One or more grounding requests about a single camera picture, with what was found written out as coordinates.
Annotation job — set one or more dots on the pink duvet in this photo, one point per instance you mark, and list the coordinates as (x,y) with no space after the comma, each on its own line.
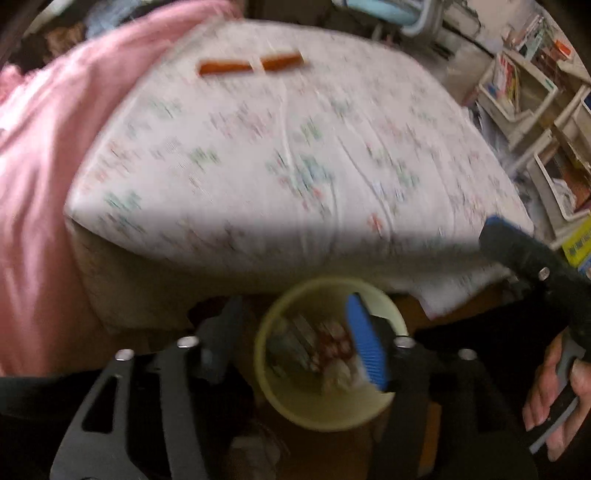
(49,119)

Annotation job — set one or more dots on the white bookshelf with books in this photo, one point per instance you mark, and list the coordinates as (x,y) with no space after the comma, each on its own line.
(531,102)

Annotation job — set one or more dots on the right hand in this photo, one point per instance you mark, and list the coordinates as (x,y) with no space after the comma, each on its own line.
(545,392)

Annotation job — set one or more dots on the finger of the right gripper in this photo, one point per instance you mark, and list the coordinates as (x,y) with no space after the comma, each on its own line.
(529,259)

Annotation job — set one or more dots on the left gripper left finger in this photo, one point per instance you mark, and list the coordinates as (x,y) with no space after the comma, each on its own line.
(161,416)

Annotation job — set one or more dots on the pile of dark clothes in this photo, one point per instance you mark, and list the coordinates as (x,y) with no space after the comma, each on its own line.
(65,24)

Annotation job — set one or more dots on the orange peel large piece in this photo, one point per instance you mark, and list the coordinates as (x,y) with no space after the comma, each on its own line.
(222,67)

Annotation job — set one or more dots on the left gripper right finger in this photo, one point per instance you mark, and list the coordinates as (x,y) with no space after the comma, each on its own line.
(466,368)

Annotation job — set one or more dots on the orange peel small piece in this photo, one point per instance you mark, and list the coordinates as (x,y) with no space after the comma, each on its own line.
(280,62)

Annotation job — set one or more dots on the yellow-green trash bin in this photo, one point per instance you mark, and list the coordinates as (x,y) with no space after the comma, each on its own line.
(319,300)

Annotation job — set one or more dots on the blue grey desk chair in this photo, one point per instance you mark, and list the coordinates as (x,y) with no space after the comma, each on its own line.
(415,19)

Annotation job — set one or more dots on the trash inside bin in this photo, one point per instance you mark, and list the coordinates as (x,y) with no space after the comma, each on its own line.
(316,357)

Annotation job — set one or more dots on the floral white bed sheet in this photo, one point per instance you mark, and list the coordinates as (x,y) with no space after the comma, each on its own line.
(358,164)

